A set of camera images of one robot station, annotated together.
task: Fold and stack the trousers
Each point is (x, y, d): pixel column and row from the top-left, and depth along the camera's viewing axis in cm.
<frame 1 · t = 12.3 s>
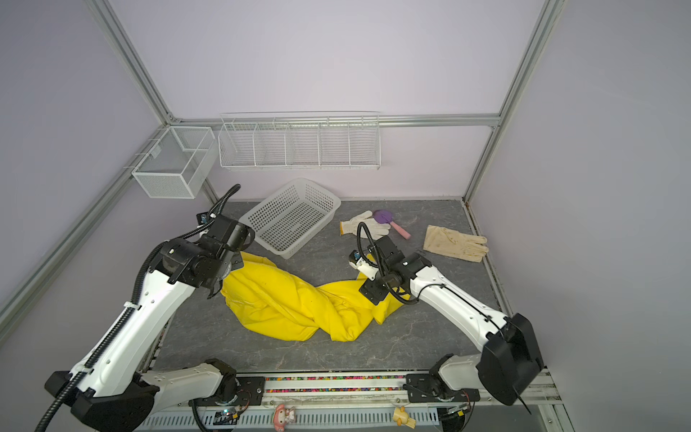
left hand: (221, 259, 69), fingers closed
right hand: (374, 278, 83), fingers open
yellow trousers: (264, 297, 76), point 17 cm above the table
white plastic laundry basket: (290, 219, 117), on the table
white knit glove: (372, 227, 117), on the table
purple and pink brush: (386, 217, 116), on the table
beige leather glove: (451, 243, 107), on the table

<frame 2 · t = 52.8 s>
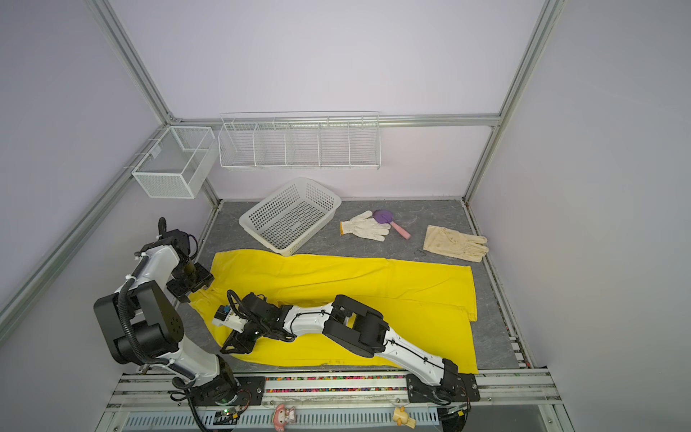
left hand: (201, 290, 85), fingers open
right hand: (221, 348, 79), fingers open
yellow trousers: (424, 304, 91), on the table
the other named things where they were.

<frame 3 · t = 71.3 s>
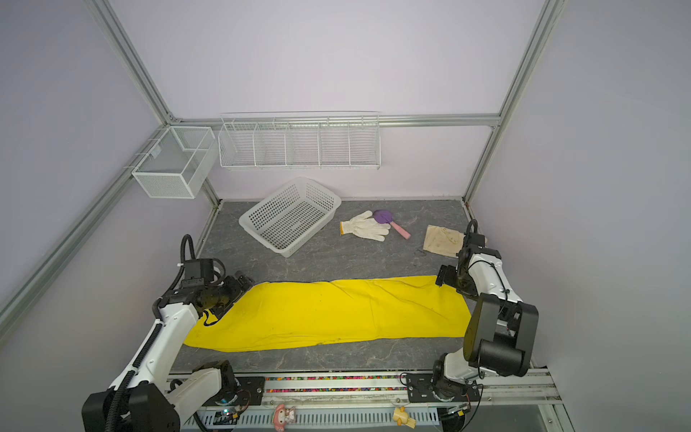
left hand: (244, 292, 83), fingers open
right hand: (454, 286, 88), fingers open
yellow trousers: (363, 308, 91), on the table
the other named things where they were.

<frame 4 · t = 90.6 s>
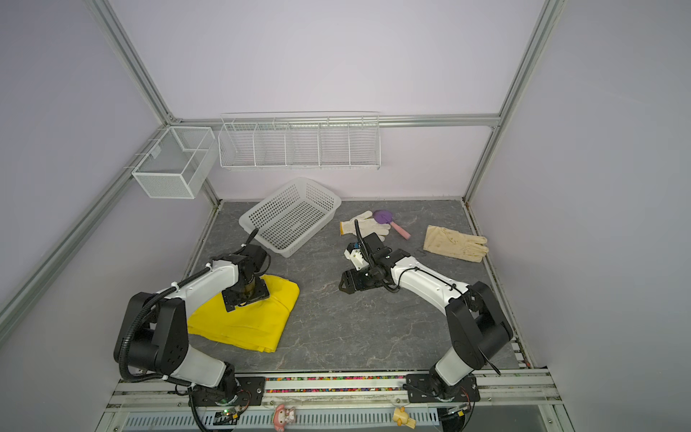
left hand: (250, 302, 86), fingers open
right hand: (347, 283, 85), fingers open
yellow trousers: (258, 324, 84), point 4 cm above the table
the other named things where they were.

